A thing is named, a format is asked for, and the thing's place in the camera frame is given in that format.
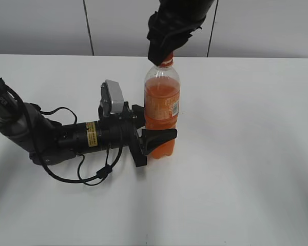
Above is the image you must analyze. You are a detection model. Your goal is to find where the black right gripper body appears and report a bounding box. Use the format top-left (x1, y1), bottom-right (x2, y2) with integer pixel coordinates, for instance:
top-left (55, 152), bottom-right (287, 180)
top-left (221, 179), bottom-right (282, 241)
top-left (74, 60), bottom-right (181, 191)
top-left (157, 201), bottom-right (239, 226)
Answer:
top-left (147, 0), bottom-right (213, 43)

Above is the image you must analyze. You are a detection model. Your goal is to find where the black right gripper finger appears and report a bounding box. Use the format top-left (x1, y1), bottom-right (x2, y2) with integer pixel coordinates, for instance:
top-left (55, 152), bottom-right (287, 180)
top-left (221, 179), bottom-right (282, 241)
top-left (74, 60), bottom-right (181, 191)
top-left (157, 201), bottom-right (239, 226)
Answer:
top-left (147, 32), bottom-right (175, 66)
top-left (166, 28), bottom-right (193, 55)

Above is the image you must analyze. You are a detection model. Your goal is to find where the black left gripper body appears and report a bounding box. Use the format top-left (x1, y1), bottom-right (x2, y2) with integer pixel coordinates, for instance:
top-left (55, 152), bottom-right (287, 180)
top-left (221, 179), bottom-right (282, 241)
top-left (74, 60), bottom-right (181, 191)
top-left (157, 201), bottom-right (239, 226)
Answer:
top-left (57, 102), bottom-right (147, 167)

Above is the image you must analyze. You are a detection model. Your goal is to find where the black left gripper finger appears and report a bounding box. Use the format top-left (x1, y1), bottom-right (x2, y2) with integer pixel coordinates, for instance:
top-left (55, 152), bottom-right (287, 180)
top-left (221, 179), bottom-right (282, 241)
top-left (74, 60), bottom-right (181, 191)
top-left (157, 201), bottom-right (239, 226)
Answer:
top-left (141, 129), bottom-right (178, 155)
top-left (131, 105), bottom-right (145, 128)

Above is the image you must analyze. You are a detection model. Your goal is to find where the orange bottle cap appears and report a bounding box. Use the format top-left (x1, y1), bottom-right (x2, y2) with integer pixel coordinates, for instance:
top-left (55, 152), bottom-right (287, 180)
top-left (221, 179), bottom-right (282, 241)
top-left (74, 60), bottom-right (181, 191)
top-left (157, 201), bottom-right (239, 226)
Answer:
top-left (158, 52), bottom-right (174, 68)

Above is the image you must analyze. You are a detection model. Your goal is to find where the orange soda bottle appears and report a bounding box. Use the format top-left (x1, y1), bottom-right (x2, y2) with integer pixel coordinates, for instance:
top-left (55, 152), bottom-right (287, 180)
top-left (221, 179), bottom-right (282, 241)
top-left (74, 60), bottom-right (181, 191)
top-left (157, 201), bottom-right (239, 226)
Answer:
top-left (144, 63), bottom-right (182, 160)

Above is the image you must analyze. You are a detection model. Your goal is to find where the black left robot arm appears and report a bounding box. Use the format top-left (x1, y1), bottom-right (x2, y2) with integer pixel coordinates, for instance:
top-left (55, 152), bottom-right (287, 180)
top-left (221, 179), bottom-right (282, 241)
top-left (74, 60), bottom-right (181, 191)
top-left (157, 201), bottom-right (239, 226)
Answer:
top-left (0, 78), bottom-right (177, 167)

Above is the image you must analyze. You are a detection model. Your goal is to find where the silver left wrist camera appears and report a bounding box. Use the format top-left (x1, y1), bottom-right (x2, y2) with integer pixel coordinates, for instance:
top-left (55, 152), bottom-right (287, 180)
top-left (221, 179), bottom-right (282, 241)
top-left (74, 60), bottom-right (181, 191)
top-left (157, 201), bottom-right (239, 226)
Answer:
top-left (100, 79), bottom-right (124, 117)

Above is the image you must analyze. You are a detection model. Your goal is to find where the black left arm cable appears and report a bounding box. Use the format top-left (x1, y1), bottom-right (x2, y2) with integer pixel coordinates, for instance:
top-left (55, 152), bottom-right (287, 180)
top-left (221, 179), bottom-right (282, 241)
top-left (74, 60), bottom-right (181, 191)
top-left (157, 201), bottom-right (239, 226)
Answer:
top-left (25, 102), bottom-right (124, 185)

